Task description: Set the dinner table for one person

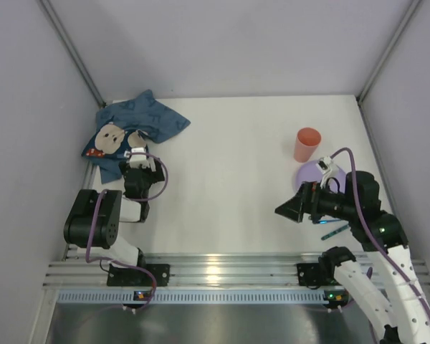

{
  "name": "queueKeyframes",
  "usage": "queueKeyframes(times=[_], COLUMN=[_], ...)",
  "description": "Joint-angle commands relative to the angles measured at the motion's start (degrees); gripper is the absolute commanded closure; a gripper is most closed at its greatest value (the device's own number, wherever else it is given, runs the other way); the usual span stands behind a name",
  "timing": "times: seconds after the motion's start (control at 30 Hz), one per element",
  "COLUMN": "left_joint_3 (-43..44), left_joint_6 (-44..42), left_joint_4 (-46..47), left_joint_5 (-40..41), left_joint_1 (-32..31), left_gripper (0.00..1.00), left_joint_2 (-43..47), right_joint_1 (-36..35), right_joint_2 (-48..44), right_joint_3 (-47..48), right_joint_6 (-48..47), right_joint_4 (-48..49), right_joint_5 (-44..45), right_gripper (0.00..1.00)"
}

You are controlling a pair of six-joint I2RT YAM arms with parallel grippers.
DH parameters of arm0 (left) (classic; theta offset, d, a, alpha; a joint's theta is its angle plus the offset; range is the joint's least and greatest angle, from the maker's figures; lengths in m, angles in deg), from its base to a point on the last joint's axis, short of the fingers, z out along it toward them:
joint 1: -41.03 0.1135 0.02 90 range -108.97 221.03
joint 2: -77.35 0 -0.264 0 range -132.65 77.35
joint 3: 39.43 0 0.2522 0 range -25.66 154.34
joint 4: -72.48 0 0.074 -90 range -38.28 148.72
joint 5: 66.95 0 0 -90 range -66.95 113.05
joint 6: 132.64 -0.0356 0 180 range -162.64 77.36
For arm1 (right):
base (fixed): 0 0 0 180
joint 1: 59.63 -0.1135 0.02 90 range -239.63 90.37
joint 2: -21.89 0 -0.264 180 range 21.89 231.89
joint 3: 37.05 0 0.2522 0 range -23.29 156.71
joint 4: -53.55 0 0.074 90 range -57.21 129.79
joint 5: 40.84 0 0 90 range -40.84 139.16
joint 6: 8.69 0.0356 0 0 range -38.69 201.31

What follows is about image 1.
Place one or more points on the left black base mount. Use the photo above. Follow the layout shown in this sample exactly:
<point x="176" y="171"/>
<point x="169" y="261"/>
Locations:
<point x="123" y="277"/>

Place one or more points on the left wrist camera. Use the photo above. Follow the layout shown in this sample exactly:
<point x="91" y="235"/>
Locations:
<point x="138" y="158"/>

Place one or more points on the perforated cable tray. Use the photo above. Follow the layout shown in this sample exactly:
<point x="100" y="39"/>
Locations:
<point x="202" y="297"/>

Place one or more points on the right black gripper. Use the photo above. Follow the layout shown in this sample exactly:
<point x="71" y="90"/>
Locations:
<point x="309" y="201"/>

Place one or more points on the blue cartoon placemat cloth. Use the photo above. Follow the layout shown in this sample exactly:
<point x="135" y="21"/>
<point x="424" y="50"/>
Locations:
<point x="129" y="124"/>

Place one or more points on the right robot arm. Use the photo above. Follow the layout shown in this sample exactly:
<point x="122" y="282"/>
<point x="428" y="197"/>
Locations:
<point x="398" y="314"/>

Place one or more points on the blue handled fork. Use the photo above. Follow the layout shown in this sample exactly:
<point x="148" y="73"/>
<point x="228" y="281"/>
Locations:
<point x="328" y="221"/>

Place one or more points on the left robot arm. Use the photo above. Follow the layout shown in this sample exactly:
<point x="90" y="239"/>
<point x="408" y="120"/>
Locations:
<point x="95" y="217"/>

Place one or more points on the purple plastic plate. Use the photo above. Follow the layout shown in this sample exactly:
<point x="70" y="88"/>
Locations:
<point x="309" y="172"/>

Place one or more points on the coral plastic cup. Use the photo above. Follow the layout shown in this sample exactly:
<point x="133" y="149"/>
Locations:
<point x="307" y="141"/>

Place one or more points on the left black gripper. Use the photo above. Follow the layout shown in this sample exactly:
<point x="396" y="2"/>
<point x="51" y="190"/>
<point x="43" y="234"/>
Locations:
<point x="127" y="170"/>

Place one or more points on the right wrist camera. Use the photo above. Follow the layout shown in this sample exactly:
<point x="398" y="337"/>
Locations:
<point x="328" y="168"/>

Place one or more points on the aluminium mounting rail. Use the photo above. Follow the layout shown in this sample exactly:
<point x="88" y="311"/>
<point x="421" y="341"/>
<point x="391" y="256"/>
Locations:
<point x="192" y="270"/>

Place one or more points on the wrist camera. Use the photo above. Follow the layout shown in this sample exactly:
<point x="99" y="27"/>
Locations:
<point x="138" y="158"/>
<point x="328" y="168"/>

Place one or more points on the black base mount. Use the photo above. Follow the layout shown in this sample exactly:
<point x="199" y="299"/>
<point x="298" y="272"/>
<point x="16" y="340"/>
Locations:
<point x="312" y="276"/>
<point x="123" y="277"/>

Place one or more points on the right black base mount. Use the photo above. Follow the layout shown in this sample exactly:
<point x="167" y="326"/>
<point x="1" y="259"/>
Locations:
<point x="312" y="276"/>

